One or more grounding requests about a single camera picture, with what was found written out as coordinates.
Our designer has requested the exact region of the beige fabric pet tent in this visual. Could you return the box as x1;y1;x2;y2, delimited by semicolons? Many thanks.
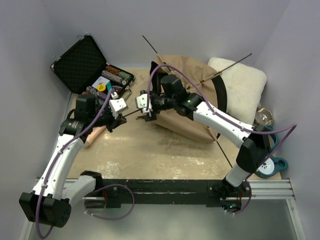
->
136;54;227;144

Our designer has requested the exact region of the black tent pole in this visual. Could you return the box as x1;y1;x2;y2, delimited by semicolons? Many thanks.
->
123;52;253;118
142;35;232;168

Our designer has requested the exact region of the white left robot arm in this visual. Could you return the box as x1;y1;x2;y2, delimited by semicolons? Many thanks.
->
19;93;128;228

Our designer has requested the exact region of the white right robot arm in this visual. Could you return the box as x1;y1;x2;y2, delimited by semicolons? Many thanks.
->
135;74;271;199

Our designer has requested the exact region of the yellow round sticker card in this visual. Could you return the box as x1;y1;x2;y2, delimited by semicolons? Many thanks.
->
97;83;107;92

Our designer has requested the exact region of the grey chip stack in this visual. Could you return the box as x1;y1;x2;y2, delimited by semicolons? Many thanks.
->
101;70;127;85

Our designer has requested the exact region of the green chip stack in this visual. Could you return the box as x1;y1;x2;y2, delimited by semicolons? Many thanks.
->
118;71;132;82

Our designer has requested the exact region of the brown chip stack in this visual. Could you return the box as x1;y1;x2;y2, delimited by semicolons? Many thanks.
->
105;65;121;75

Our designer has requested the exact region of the black poker chip case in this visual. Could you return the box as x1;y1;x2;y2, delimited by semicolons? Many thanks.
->
50;34;136;99

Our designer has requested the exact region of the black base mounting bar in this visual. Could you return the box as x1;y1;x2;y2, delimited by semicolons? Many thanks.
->
96;179;251;208

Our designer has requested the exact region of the white fluffy pillow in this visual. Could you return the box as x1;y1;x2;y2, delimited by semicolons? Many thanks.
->
207;57;267;125

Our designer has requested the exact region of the clear glass bowl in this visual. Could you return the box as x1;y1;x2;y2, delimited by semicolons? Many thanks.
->
254;107;274;126

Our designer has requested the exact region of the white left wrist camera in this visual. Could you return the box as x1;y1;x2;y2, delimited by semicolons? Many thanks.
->
108;92;128;119

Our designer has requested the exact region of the beige wooden handle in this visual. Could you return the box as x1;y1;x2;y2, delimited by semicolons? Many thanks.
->
83;126;106;148

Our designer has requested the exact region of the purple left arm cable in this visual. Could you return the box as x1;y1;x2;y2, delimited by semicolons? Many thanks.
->
36;91;118;238

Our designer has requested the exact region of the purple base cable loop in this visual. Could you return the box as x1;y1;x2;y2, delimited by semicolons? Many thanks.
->
84;183;136;221

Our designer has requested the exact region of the aluminium frame rail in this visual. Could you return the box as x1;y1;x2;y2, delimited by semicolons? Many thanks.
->
20;171;295;240

